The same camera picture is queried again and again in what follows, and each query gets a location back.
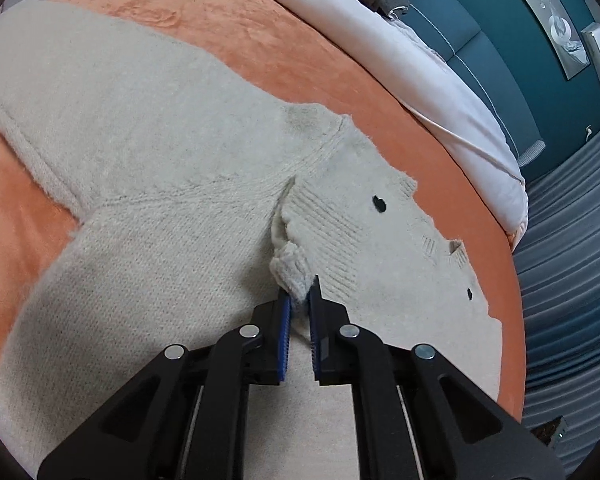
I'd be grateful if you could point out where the light grey knitted sweater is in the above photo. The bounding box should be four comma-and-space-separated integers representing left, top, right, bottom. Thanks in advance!
0, 0, 502, 479

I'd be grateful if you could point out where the teal upholstered headboard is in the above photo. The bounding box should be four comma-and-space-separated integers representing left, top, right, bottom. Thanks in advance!
364, 0, 549, 168

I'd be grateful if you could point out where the white pink bed sheet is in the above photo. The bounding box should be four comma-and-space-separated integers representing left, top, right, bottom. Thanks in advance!
275, 0, 529, 246

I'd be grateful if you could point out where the silver framed wall art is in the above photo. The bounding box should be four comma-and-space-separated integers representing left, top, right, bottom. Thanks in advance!
524, 0, 590, 80

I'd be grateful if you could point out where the orange plush bed blanket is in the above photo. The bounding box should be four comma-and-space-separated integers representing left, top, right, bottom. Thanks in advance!
0, 0, 526, 417

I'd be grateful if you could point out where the blue grey pleated curtain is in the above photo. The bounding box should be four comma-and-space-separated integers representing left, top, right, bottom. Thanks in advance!
514, 132, 600, 474

